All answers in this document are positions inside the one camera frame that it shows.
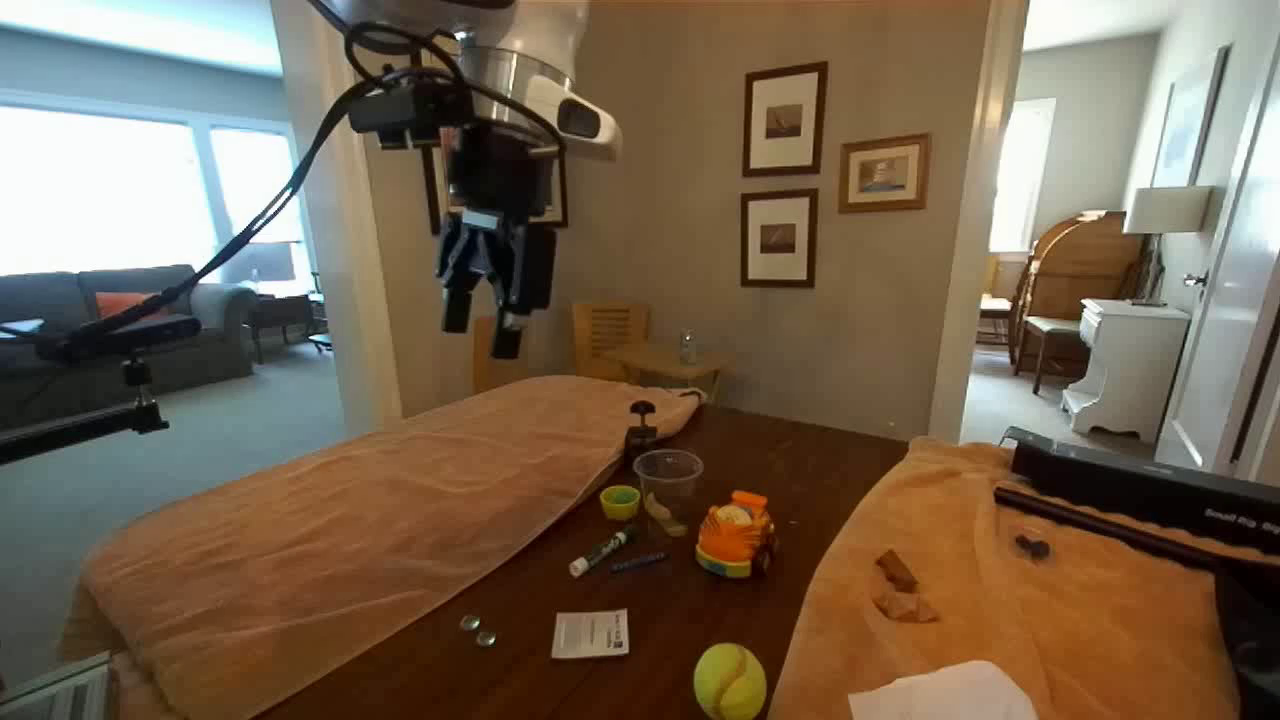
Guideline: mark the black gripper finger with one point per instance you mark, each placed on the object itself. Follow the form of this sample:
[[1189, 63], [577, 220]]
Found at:
[[513, 324], [457, 303]]

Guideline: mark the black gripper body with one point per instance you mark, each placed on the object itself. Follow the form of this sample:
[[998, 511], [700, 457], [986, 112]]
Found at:
[[501, 173]]

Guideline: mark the yellow green tennis ball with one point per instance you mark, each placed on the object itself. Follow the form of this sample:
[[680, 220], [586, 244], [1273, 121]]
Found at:
[[730, 683]]

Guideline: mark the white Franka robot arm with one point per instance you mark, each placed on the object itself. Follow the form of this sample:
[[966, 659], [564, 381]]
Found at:
[[533, 40]]

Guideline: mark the wooden side table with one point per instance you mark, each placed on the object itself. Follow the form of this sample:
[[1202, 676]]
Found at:
[[665, 360]]

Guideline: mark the clear water bottle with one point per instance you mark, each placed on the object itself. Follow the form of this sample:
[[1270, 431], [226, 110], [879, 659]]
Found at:
[[688, 348]]

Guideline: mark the small yellow green cup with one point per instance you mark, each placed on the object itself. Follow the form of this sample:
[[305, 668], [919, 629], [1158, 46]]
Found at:
[[622, 500]]

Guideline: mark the clear plastic cup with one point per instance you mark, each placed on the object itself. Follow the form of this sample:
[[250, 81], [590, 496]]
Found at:
[[665, 474]]

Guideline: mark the beige wooden piece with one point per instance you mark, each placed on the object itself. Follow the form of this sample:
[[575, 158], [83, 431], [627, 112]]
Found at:
[[662, 513]]

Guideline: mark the white marker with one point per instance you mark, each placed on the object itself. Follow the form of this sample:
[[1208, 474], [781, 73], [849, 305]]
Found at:
[[600, 551]]

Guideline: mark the large orange towel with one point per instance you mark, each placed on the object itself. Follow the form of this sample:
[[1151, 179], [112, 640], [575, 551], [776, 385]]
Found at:
[[334, 534]]

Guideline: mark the grey sofa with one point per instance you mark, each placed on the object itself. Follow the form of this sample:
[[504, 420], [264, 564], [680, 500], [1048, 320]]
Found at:
[[203, 367]]

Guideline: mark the dark blue pen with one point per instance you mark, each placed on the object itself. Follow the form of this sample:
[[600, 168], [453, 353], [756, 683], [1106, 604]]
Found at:
[[643, 563]]

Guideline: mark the small silver coin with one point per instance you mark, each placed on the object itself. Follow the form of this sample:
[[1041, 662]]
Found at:
[[484, 637], [471, 623]]

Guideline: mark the orange toy truck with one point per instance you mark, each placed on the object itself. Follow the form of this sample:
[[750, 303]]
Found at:
[[732, 543]]

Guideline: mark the white paper card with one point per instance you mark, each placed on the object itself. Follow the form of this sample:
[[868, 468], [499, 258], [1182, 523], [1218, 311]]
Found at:
[[590, 635]]

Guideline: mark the orange pillow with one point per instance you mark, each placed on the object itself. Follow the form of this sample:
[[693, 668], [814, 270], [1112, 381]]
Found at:
[[123, 305]]

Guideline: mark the large bright window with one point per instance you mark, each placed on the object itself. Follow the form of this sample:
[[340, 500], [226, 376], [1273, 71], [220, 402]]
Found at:
[[94, 187]]

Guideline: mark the wooden framed picture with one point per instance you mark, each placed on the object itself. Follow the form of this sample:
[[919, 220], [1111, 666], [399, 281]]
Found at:
[[885, 173]]

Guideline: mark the dark wooden block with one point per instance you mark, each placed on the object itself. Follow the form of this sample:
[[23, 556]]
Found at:
[[899, 569]]

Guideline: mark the light wooden block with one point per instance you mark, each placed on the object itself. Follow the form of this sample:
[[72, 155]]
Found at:
[[907, 611]]

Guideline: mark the narrow bright window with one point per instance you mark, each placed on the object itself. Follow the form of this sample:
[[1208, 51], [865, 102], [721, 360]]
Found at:
[[1022, 173]]

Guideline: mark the white cloth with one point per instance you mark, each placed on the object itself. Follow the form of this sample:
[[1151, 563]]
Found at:
[[943, 693]]

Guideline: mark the white ribbed box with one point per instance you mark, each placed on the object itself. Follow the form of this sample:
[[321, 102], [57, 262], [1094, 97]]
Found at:
[[54, 693]]

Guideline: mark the small black object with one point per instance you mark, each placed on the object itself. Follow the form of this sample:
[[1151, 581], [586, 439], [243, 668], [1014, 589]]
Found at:
[[1033, 545]]

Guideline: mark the wooden rocking chair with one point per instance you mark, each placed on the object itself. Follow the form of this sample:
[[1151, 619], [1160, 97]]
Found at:
[[1082, 264]]

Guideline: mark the white nightstand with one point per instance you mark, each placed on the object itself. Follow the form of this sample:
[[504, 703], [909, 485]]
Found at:
[[1127, 373]]

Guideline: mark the black rod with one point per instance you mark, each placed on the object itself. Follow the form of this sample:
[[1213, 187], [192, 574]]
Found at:
[[1106, 523]]

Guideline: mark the orange towel with objects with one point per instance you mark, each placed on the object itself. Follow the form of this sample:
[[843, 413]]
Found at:
[[1067, 626]]

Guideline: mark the long black case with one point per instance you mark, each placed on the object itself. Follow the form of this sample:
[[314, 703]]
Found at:
[[1134, 485]]

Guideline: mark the white shade lamp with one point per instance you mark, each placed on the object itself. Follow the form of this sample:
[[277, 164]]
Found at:
[[1169, 211]]

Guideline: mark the white panel door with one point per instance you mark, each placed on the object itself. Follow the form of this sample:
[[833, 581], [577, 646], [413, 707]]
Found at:
[[1240, 305]]

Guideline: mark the black bag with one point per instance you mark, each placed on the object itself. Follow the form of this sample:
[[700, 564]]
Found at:
[[1253, 640]]

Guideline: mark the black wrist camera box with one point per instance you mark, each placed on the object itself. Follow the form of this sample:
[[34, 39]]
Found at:
[[403, 112]]

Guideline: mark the black clamp mount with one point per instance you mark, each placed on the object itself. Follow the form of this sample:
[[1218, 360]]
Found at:
[[643, 435]]

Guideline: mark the black stereo camera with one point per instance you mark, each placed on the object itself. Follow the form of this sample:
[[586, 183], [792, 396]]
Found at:
[[123, 337]]

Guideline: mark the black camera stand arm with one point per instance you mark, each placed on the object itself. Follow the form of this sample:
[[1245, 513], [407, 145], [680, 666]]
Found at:
[[83, 431]]

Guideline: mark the large framed wall picture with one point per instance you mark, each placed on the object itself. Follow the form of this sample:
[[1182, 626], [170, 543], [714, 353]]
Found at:
[[1184, 126]]

